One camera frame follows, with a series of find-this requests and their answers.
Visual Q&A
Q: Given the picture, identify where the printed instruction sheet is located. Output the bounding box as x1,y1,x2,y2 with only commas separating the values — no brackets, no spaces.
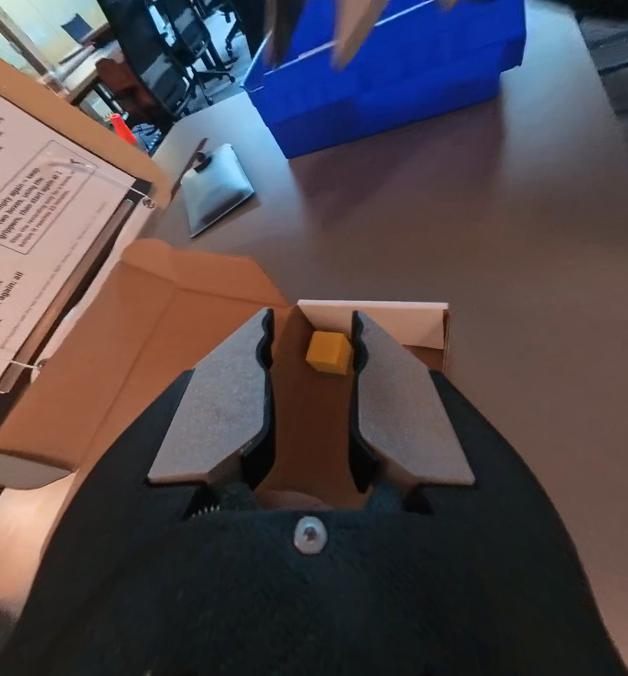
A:
0,82,135,410

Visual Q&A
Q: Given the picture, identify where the yellow wooden cube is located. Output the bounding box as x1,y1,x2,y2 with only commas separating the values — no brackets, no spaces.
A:
305,331,353,376

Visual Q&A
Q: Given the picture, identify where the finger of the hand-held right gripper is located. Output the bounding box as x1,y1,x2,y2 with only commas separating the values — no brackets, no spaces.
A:
332,0,391,70
264,0,298,68

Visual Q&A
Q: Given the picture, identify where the silver metal tray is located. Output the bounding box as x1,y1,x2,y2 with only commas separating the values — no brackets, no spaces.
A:
181,143,256,238

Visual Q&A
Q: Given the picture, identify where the orange traffic cone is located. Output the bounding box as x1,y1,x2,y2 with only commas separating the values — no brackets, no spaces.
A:
109,112,138,144

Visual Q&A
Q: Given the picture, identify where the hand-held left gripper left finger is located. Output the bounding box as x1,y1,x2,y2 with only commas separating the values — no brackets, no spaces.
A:
147,308,277,489

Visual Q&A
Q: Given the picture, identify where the white cardboard mailer box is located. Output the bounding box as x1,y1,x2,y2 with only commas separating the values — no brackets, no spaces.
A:
0,238,451,510

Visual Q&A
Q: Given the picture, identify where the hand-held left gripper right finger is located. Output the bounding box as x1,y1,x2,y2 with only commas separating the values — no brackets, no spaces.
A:
349,309,477,494

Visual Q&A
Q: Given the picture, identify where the instruction sheet on wooden stand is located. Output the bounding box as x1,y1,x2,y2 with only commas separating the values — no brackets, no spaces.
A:
0,45,173,444

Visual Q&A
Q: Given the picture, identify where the blue plastic bin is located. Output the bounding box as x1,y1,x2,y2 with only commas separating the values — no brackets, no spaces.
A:
243,0,527,159

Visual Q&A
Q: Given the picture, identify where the black office chair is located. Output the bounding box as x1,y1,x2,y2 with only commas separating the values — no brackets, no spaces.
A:
161,0,237,102
98,0,193,125

